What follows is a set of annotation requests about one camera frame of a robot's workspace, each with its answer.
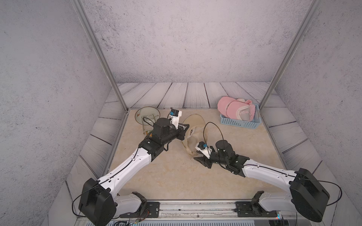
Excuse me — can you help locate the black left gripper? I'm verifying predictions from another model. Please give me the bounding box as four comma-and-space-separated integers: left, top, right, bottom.
159, 123, 189, 147

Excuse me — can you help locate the beige baseball cap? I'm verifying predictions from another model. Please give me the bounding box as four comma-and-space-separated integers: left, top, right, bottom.
182, 114, 208, 156

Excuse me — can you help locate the pink baseball cap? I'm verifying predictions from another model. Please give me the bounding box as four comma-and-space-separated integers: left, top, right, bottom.
217, 97, 237, 118
226, 98, 256, 121

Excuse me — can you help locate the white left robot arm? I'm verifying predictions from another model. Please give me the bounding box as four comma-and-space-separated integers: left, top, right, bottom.
78, 118, 189, 226

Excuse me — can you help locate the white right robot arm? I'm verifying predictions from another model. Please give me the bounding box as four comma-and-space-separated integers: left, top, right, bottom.
195, 140, 330, 222

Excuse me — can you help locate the pale green ceramic plate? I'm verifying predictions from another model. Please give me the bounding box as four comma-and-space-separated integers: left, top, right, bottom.
135, 106, 160, 125

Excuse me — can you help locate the light blue plastic basket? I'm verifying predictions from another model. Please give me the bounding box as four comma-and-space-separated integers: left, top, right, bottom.
220, 104, 262, 129

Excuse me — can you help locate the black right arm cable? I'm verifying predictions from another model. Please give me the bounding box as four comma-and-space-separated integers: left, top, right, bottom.
202, 121, 225, 147

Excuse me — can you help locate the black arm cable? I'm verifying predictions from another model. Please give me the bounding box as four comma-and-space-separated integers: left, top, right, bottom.
71, 180, 97, 218
202, 121, 225, 147

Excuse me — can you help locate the metal wire plate rack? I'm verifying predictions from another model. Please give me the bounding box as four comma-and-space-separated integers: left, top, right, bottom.
141, 114, 159, 135

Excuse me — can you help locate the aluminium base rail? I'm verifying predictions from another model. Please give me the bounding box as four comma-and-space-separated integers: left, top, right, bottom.
74, 199, 312, 226

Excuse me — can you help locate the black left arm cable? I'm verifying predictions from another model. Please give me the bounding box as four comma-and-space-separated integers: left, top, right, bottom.
71, 180, 97, 218

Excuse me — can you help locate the left aluminium frame post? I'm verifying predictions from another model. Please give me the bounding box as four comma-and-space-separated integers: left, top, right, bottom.
71, 0, 128, 111

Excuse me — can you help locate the aluminium frame post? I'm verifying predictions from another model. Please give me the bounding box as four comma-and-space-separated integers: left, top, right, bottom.
259, 0, 323, 110
71, 0, 128, 111

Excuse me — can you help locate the right aluminium frame post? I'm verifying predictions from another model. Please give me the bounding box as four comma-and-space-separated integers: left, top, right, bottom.
259, 0, 323, 110

